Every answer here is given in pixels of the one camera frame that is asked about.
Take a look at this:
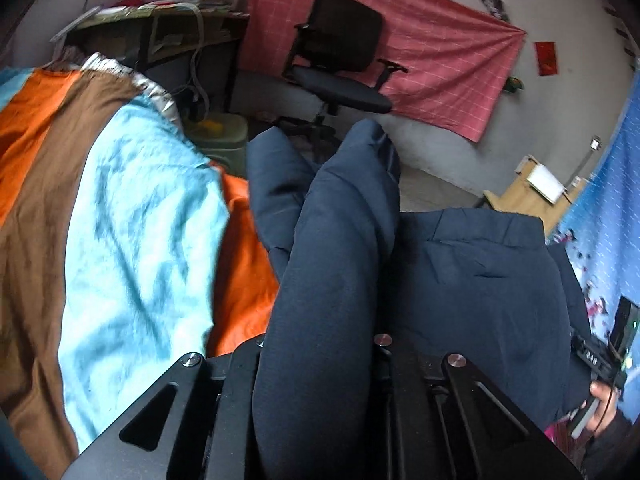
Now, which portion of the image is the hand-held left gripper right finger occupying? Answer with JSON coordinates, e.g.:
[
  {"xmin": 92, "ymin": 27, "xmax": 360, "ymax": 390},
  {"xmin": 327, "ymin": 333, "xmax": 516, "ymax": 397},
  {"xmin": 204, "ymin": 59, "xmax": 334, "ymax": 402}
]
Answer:
[{"xmin": 372, "ymin": 332, "xmax": 583, "ymax": 480}]

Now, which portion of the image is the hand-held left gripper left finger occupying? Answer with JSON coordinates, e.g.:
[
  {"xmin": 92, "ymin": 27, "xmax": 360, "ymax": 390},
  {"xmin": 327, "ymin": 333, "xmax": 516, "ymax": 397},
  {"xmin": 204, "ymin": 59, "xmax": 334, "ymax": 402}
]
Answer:
[{"xmin": 62, "ymin": 337, "xmax": 267, "ymax": 480}]

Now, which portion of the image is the dark navy padded jacket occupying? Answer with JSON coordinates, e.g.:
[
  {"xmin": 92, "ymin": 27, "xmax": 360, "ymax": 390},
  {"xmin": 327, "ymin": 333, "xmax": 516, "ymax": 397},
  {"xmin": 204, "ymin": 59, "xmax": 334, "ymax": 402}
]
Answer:
[{"xmin": 246, "ymin": 120, "xmax": 594, "ymax": 480}]

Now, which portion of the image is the person's right forearm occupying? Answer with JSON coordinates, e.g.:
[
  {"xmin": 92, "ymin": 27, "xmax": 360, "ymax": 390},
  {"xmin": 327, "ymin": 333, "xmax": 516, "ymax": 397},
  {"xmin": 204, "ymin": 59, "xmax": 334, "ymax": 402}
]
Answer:
[{"xmin": 581, "ymin": 407, "xmax": 640, "ymax": 480}]

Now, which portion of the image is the person's right hand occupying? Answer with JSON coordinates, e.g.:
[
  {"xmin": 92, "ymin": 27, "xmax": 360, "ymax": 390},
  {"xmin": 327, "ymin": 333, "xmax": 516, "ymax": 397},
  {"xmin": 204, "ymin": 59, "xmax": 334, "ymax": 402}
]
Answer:
[{"xmin": 586, "ymin": 383, "xmax": 619, "ymax": 437}]

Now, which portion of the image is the blue printed cloth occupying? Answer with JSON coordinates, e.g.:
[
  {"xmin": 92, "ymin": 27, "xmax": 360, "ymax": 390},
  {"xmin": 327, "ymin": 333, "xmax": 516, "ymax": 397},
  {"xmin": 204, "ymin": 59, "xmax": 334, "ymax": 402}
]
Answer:
[{"xmin": 547, "ymin": 110, "xmax": 640, "ymax": 351}]

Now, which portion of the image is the orange cyan brown striped blanket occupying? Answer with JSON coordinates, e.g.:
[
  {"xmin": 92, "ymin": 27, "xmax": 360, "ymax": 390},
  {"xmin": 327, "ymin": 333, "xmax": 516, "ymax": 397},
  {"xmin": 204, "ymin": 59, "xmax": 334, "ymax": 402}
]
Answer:
[{"xmin": 0, "ymin": 66, "xmax": 281, "ymax": 472}]

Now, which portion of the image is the small wooden side table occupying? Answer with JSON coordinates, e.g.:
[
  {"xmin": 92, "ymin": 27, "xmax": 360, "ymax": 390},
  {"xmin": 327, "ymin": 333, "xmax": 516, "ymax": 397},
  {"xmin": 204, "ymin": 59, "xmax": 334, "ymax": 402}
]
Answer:
[{"xmin": 481, "ymin": 155, "xmax": 589, "ymax": 237}]

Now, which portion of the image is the white paper sheet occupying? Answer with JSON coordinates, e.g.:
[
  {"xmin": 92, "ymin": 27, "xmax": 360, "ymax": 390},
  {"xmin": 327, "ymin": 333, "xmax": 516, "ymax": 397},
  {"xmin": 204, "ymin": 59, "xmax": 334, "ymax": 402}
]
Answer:
[{"xmin": 526, "ymin": 165, "xmax": 564, "ymax": 204}]

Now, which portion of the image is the green plastic container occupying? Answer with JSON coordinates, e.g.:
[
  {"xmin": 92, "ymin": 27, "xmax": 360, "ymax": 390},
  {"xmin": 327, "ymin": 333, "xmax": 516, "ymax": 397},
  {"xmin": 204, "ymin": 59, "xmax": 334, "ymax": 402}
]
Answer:
[{"xmin": 186, "ymin": 111, "xmax": 249, "ymax": 173}]

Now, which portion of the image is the silver shiny cloth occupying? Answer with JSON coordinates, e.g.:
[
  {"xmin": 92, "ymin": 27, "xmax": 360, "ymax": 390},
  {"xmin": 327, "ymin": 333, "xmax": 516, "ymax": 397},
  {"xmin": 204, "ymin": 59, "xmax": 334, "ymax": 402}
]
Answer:
[{"xmin": 80, "ymin": 52, "xmax": 185, "ymax": 128}]

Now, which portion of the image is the black office chair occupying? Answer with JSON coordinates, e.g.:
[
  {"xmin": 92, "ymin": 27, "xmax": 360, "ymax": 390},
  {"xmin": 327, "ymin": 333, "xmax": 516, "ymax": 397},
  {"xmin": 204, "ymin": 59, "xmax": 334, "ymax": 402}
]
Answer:
[{"xmin": 277, "ymin": 0, "xmax": 408, "ymax": 153}]

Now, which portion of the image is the cluttered desk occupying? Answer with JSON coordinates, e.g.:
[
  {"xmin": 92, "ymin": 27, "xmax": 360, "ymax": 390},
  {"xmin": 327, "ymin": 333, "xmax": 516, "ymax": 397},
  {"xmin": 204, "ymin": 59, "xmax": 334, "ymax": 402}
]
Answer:
[{"xmin": 50, "ymin": 0, "xmax": 251, "ymax": 113}]

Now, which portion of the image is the red paper on wall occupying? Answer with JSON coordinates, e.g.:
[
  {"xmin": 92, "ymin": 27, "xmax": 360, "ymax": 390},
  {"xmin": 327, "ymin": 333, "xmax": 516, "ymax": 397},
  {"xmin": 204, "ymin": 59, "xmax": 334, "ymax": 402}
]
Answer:
[{"xmin": 534, "ymin": 41, "xmax": 559, "ymax": 77}]

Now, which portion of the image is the red checked wall cloth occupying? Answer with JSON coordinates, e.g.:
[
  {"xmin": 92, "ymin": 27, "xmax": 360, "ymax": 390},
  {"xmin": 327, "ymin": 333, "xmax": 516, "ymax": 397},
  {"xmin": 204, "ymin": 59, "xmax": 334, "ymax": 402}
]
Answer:
[{"xmin": 239, "ymin": 0, "xmax": 527, "ymax": 143}]

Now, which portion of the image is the white strap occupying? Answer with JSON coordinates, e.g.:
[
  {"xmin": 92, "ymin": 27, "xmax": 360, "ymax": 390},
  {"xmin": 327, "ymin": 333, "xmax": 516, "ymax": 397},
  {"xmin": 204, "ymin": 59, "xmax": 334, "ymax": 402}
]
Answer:
[{"xmin": 149, "ymin": 4, "xmax": 208, "ymax": 103}]

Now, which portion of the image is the dark wall decoration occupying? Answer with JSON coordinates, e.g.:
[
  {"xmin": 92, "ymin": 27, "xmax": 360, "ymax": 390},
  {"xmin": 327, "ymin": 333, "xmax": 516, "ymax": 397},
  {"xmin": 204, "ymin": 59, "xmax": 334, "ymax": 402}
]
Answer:
[{"xmin": 480, "ymin": 0, "xmax": 512, "ymax": 22}]

